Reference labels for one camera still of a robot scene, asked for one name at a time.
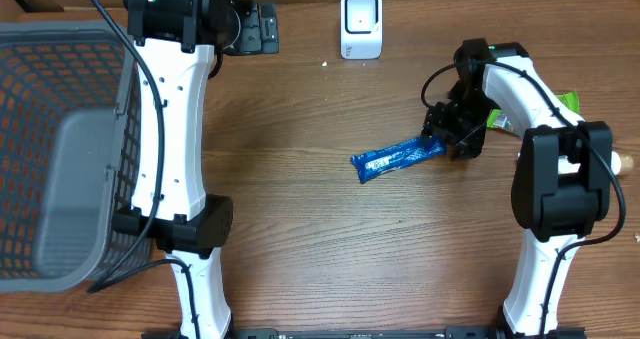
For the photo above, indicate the blue snack bar wrapper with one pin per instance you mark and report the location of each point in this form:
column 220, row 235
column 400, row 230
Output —
column 372, row 164

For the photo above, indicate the white conditioner tube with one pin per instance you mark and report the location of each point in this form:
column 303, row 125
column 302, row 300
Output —
column 619, row 164

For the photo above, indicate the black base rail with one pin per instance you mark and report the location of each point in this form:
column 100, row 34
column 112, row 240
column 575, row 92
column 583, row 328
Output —
column 451, row 332

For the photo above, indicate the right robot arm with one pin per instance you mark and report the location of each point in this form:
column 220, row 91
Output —
column 565, row 174

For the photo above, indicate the white barcode scanner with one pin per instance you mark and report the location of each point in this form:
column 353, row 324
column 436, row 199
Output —
column 361, row 29

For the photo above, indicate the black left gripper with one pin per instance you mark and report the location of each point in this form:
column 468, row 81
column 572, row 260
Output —
column 262, row 36

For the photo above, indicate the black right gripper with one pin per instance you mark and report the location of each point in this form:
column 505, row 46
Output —
column 436, row 118

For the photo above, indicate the grey plastic mesh basket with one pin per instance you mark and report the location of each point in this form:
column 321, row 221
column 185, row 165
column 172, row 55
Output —
column 70, row 135

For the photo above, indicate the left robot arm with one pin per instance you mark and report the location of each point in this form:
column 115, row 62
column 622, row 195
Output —
column 178, row 46

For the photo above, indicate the green clear snack bag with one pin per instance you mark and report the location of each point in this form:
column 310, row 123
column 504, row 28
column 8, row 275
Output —
column 498, row 119

